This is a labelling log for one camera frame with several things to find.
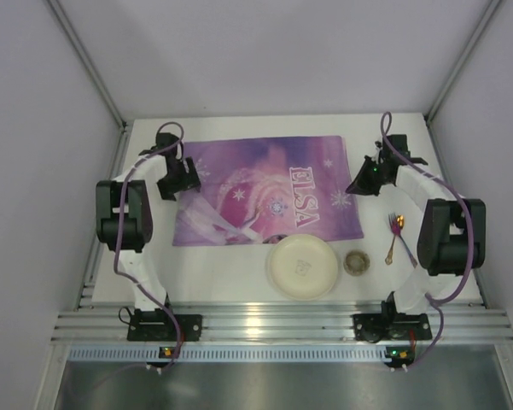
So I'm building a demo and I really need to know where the gold metal spoon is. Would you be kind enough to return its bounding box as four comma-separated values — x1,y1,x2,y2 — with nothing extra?
385,214,406,265

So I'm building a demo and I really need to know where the iridescent metal fork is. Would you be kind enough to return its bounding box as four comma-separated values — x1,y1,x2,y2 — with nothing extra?
386,214,418,267

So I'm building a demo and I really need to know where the purple Elsa cloth placemat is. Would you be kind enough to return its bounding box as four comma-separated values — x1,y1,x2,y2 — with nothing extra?
172,135,364,247

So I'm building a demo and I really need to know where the small glass cup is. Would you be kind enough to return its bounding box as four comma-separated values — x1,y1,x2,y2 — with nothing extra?
343,249,370,277

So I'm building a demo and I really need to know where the cream round plate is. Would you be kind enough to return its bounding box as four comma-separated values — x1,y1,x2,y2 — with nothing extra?
265,234,340,302

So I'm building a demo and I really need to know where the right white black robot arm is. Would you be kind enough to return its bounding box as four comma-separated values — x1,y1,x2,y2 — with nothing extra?
346,134,487,330

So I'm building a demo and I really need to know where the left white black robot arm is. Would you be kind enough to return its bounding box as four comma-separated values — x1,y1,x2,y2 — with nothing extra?
96,131,201,318

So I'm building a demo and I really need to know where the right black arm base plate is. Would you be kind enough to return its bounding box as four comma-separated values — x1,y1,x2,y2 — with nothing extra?
353,313,432,343

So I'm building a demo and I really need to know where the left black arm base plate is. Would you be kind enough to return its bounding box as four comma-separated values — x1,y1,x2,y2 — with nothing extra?
126,310,203,342

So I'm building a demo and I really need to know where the aluminium mounting rail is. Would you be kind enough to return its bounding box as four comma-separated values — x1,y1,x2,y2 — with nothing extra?
51,302,513,344

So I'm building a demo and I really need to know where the right aluminium corner post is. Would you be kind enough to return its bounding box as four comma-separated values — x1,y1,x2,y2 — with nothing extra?
423,0,504,127

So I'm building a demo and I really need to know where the aluminium corner post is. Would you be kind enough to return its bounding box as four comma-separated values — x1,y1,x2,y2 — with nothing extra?
423,0,504,127
44,0,126,128

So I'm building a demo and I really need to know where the white slotted cable duct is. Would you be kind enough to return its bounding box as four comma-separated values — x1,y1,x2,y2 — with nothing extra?
67,343,416,363

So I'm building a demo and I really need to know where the left aluminium corner post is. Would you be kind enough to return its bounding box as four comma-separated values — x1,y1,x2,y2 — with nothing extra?
44,0,126,128

